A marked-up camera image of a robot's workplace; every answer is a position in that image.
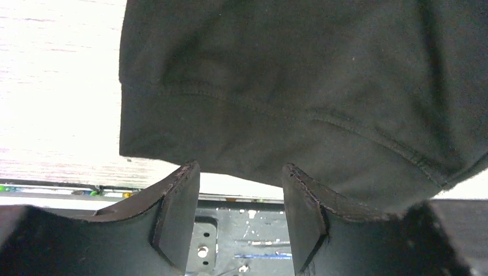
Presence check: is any aluminium rail frame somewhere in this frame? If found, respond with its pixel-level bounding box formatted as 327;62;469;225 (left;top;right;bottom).
0;178;285;210

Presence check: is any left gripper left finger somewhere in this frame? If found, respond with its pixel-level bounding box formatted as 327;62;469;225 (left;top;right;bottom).
93;160;200;274

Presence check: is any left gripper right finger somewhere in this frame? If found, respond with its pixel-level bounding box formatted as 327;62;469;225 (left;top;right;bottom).
281;163;382;274

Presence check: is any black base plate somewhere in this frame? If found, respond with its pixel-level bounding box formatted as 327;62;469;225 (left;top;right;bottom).
185;201;294;275

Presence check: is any black skirt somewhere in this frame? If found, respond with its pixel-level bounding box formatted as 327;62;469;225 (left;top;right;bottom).
119;1;487;212

